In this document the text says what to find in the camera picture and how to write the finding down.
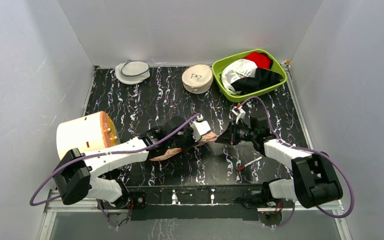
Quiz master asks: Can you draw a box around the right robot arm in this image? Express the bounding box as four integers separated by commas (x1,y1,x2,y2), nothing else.
216,117,343,209

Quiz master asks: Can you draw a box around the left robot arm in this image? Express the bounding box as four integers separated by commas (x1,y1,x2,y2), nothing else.
51,111,211,208

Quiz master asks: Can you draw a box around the red-tipped white pen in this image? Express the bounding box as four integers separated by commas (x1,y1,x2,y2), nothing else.
236,156,263,172

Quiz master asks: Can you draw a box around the black garment in basin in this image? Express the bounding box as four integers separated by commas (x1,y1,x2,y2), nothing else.
231,68,283,95

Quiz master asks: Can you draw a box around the white garment in basin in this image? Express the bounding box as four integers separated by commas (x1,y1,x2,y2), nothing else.
220,58,258,95

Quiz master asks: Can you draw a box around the green plastic basin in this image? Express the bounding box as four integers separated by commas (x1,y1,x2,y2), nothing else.
212,49,288,103

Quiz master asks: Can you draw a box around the red garment in basin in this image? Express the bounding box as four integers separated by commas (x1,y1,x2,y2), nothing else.
244,52,274,70

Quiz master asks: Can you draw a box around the white drum with orange lid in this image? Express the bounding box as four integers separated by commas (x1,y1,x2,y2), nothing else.
56,111,120,159

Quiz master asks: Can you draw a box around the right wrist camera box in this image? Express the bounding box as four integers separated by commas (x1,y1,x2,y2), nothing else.
231,105,246,124

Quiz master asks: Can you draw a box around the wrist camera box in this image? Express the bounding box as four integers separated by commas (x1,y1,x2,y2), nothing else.
231,105,246,124
190,114,211,142

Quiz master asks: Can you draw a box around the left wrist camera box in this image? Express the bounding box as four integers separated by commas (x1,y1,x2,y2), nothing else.
190,114,211,142

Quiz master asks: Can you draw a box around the aluminium table frame rail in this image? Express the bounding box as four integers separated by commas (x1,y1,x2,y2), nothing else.
44,189,103,214

